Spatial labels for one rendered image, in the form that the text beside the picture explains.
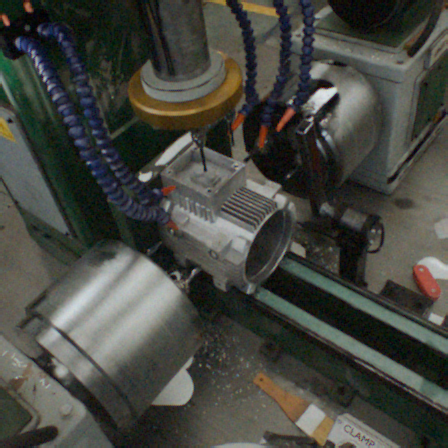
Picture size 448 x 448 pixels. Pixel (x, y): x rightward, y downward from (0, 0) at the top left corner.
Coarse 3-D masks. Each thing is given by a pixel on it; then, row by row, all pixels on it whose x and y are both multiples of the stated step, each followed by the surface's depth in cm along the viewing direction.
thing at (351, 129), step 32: (320, 64) 113; (288, 96) 107; (320, 96) 107; (352, 96) 109; (256, 128) 115; (288, 128) 108; (320, 128) 104; (352, 128) 108; (256, 160) 123; (288, 160) 115; (320, 160) 108; (352, 160) 110; (288, 192) 123
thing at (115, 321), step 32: (96, 256) 85; (128, 256) 84; (64, 288) 81; (96, 288) 80; (128, 288) 80; (160, 288) 82; (32, 320) 80; (64, 320) 77; (96, 320) 77; (128, 320) 79; (160, 320) 81; (192, 320) 84; (32, 352) 90; (64, 352) 76; (96, 352) 76; (128, 352) 78; (160, 352) 81; (192, 352) 88; (64, 384) 79; (96, 384) 76; (128, 384) 78; (160, 384) 83; (96, 416) 91; (128, 416) 83
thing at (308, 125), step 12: (300, 132) 87; (312, 132) 88; (300, 144) 89; (312, 144) 90; (300, 156) 93; (312, 156) 92; (312, 168) 94; (312, 180) 97; (312, 192) 100; (324, 192) 103; (312, 204) 104; (324, 204) 105
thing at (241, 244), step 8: (168, 200) 102; (280, 200) 99; (288, 200) 99; (168, 208) 102; (240, 240) 93; (248, 240) 93; (232, 248) 94; (240, 248) 93; (248, 248) 94; (288, 248) 109; (248, 288) 102
